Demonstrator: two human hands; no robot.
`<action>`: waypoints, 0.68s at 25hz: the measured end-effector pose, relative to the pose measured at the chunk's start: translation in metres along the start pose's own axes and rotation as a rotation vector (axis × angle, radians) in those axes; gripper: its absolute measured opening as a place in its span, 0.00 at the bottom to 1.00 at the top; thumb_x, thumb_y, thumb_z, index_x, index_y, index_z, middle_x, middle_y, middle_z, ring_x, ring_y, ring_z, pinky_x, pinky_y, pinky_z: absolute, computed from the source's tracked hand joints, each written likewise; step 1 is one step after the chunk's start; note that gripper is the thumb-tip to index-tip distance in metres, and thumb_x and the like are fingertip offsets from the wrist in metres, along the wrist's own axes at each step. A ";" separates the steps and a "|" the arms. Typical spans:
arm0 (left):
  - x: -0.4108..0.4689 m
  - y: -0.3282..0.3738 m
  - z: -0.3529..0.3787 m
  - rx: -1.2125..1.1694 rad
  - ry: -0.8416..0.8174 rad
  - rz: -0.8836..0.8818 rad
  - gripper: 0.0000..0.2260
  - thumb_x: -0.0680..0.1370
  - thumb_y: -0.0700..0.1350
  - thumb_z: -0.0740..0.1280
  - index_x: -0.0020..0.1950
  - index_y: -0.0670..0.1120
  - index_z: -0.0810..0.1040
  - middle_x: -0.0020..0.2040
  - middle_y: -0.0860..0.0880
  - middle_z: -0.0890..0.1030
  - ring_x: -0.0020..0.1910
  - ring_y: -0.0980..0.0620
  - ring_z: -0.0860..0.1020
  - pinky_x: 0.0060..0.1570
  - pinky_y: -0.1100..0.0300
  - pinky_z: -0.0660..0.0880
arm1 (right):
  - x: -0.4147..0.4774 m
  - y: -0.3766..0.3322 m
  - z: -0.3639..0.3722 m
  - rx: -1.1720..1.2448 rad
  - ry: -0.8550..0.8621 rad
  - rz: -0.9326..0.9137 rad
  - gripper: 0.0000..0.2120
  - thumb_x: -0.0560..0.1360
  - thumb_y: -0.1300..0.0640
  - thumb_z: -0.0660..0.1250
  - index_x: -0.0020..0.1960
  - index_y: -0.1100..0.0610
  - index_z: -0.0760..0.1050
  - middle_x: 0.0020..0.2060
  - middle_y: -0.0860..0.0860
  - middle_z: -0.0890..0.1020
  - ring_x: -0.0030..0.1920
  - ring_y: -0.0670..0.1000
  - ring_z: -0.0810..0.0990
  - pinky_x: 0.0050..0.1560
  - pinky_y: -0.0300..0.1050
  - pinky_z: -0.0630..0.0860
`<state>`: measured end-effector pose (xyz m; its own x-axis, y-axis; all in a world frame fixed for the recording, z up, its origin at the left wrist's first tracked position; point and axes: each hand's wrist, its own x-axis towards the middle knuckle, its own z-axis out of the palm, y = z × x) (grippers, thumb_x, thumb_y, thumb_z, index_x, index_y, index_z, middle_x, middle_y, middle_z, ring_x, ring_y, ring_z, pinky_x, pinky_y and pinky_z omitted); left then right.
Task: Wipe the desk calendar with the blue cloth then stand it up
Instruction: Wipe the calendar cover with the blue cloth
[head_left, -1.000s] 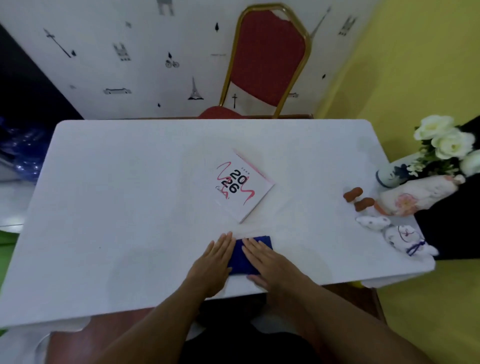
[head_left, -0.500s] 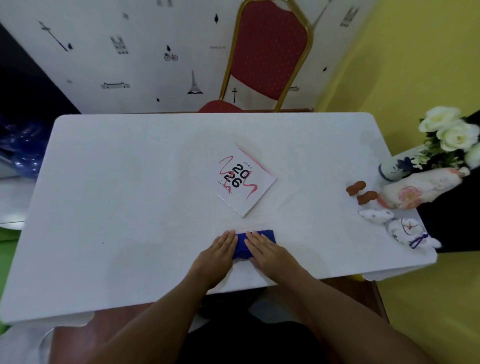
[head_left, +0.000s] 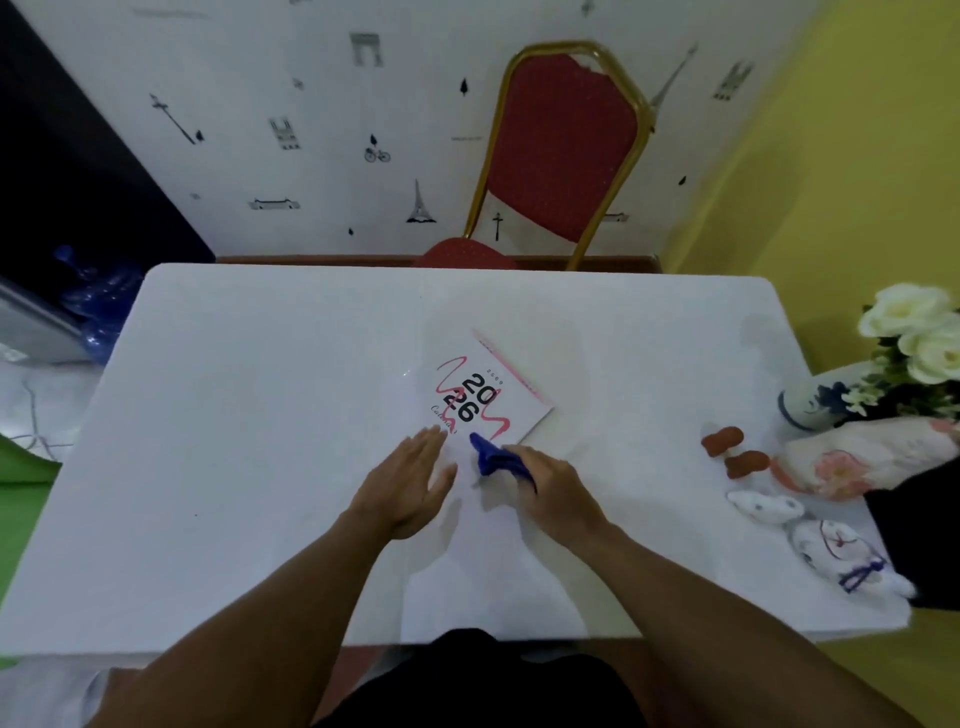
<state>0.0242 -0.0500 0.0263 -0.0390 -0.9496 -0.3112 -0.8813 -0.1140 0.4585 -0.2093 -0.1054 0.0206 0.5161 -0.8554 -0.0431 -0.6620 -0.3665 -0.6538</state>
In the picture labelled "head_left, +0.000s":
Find person's right hand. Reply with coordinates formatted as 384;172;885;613
501;444;609;553

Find small white plush toy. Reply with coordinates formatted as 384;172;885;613
726;489;806;527

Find white desk calendar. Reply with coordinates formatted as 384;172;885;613
432;327;555;453

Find black bag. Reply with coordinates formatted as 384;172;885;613
863;448;960;613

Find person's left forearm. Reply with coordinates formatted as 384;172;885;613
86;511;410;728

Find brown plush piece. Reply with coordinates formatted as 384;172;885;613
723;450;772;480
700;426;746;459

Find blue cloth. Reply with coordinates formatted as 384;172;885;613
468;432;539;495

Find pink and white plush toy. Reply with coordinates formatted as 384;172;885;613
771;416;960;501

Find person's right forearm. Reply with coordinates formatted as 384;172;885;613
573;521;925;728

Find dark cabinet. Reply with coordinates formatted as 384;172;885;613
0;0;218;305

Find grey box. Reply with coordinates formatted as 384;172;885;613
0;276;93;366

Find white artificial flowers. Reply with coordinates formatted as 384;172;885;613
840;282;960;421

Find grey cable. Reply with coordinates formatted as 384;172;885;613
16;377;75;460

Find white plush with blue ribbon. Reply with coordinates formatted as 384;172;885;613
785;517;918;600

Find green cloth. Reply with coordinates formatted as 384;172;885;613
0;433;63;606

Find person's black shorts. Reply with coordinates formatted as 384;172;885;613
313;627;648;728

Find blue plastic bag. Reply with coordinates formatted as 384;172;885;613
52;243;145;367

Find person's left hand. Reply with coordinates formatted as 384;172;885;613
351;425;459;542

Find red chair with gold frame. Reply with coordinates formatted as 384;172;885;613
411;40;655;272

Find blue and white vase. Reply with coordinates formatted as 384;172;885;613
777;361;880;433

